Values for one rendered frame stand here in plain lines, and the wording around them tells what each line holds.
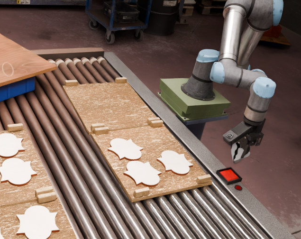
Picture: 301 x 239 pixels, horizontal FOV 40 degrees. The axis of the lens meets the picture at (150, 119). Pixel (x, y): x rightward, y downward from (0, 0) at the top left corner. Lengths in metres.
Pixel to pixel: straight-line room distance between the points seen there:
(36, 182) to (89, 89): 0.73
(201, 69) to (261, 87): 0.67
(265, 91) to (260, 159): 2.15
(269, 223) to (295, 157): 2.28
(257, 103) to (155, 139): 0.50
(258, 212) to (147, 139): 0.54
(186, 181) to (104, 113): 0.53
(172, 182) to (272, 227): 0.39
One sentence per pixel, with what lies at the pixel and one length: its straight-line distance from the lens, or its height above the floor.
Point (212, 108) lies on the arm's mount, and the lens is 2.16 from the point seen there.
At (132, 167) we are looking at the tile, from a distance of 1.60.
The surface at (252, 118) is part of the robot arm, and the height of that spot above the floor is 1.22.
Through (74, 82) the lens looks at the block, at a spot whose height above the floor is 0.96.
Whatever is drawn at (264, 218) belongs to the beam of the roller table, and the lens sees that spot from 1.62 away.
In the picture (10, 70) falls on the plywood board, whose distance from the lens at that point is 1.98.
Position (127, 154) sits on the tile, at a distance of 1.66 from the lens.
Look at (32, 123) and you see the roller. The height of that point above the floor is 0.92.
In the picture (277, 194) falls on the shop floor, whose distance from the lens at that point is 3.33.
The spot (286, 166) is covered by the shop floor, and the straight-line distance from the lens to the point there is 3.68.
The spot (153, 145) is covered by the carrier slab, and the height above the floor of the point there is 0.94.
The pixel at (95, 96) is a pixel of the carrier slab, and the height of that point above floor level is 0.94.
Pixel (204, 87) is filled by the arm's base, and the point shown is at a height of 1.02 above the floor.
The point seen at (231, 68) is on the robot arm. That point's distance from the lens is 1.59.
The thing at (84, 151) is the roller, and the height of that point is 0.91.
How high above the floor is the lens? 1.93
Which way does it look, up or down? 31 degrees down
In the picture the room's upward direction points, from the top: 12 degrees clockwise
